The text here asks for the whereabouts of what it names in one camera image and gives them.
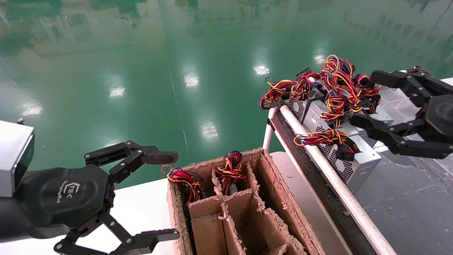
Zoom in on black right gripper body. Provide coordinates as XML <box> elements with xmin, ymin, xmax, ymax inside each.
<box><xmin>423</xmin><ymin>93</ymin><xmax>453</xmax><ymax>145</ymax></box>

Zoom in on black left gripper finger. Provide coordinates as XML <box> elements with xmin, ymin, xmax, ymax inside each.
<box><xmin>84</xmin><ymin>141</ymin><xmax>179</xmax><ymax>184</ymax></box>
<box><xmin>53</xmin><ymin>211</ymin><xmax>180</xmax><ymax>255</ymax></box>

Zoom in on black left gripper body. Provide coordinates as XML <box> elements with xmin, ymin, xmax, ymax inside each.
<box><xmin>14</xmin><ymin>165</ymin><xmax>116</xmax><ymax>230</ymax></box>

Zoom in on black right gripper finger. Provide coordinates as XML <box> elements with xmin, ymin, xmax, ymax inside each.
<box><xmin>371</xmin><ymin>68</ymin><xmax>453</xmax><ymax>108</ymax></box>
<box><xmin>349</xmin><ymin>113</ymin><xmax>453</xmax><ymax>159</ymax></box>

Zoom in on white tube cart frame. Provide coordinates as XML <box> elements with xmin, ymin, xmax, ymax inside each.
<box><xmin>263</xmin><ymin>104</ymin><xmax>397</xmax><ymax>255</ymax></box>

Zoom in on brown cardboard divider box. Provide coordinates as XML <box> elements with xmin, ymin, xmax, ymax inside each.
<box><xmin>166</xmin><ymin>148</ymin><xmax>327</xmax><ymax>255</ymax></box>

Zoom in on grey power supply with wires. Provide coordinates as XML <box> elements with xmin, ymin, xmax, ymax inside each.
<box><xmin>354</xmin><ymin>73</ymin><xmax>394</xmax><ymax>125</ymax></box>
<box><xmin>303</xmin><ymin>55</ymin><xmax>359</xmax><ymax>136</ymax></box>
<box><xmin>344</xmin><ymin>71</ymin><xmax>370</xmax><ymax>137</ymax></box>

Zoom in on power supply with coloured wires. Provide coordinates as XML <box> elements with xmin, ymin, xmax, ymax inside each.
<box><xmin>161</xmin><ymin>165</ymin><xmax>205</xmax><ymax>206</ymax></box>
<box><xmin>209</xmin><ymin>150</ymin><xmax>247</xmax><ymax>196</ymax></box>
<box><xmin>293</xmin><ymin>128</ymin><xmax>383</xmax><ymax>194</ymax></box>

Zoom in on dark tilted power supply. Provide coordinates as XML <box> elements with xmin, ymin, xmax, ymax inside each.
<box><xmin>258</xmin><ymin>67</ymin><xmax>325</xmax><ymax>124</ymax></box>

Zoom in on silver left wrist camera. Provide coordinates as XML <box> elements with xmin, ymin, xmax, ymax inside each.
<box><xmin>0</xmin><ymin>118</ymin><xmax>35</xmax><ymax>198</ymax></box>

